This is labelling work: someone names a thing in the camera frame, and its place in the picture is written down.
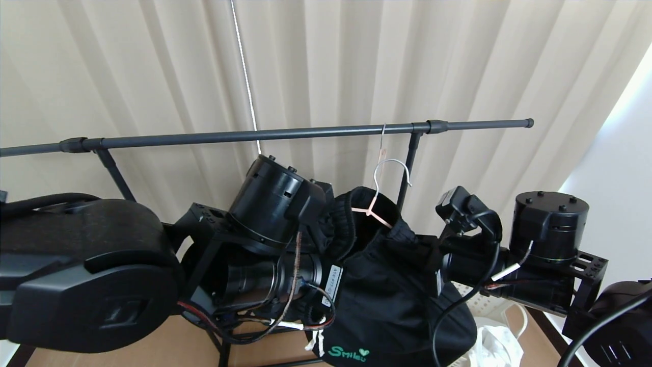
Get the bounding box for black shorts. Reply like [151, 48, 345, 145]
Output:
[306, 187, 478, 367]

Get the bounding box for white garment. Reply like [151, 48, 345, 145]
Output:
[466, 317, 525, 367]

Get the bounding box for pink clothes hanger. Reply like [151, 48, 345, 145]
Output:
[377, 123, 389, 163]
[350, 159, 412, 230]

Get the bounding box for black cable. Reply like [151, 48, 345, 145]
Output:
[206, 282, 337, 346]
[432, 211, 652, 367]

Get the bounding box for black clothes rack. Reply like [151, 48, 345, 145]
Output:
[0, 118, 535, 367]

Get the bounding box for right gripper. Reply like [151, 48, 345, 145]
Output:
[437, 239, 576, 313]

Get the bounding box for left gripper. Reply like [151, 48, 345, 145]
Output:
[221, 252, 344, 310]

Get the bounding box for white laundry basket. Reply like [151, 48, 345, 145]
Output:
[448, 283, 530, 367]

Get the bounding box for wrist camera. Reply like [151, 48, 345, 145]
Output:
[436, 186, 503, 241]
[298, 179, 335, 226]

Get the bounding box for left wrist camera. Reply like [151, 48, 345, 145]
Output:
[298, 179, 335, 226]

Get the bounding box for beige curtain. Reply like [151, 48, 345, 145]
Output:
[0, 0, 652, 286]

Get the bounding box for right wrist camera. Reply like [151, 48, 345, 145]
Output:
[436, 186, 503, 241]

